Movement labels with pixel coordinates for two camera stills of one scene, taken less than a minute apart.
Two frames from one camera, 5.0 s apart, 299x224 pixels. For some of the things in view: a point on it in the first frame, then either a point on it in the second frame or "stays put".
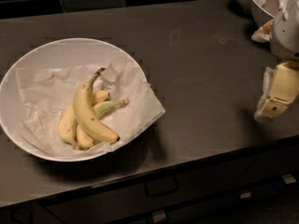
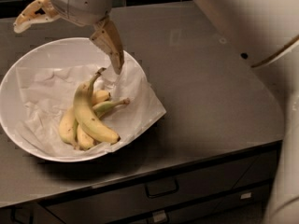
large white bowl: [71, 99] stays put
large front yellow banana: [83, 110] stays put
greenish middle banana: [100, 109] stays put
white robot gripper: [287, 32] → [80, 2]
